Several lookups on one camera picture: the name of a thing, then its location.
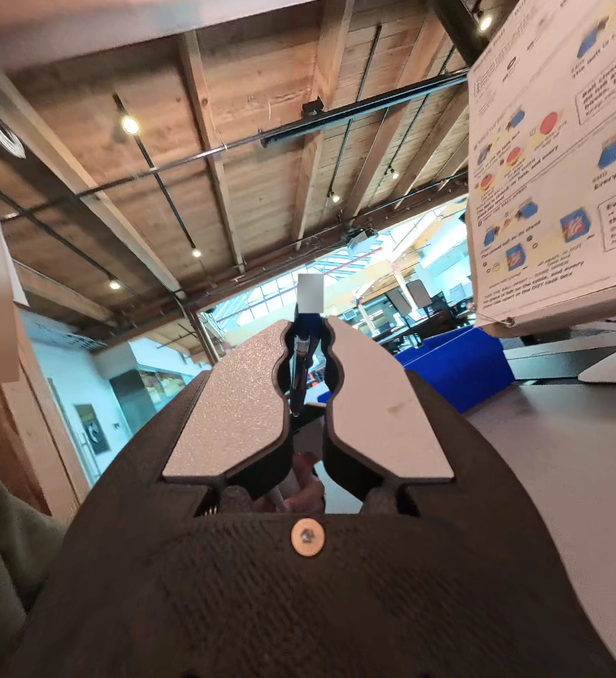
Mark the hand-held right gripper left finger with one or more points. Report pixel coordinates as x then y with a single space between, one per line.
228 418

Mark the person's left hand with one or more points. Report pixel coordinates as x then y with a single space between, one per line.
308 495

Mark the silver ventilation duct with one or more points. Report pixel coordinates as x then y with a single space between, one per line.
0 132

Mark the black ceiling track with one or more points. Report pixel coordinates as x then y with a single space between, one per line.
366 108

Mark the ceiling projector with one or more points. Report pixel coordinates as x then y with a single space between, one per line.
362 235

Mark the blue ballpoint pen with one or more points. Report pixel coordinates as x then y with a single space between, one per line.
301 360

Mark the blue plastic bin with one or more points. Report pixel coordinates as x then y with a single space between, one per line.
461 365

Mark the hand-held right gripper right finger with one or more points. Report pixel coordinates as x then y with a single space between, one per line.
387 418

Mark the brown backing board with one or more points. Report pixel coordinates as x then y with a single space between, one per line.
551 326

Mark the framed wall picture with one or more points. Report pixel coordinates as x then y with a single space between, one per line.
92 429

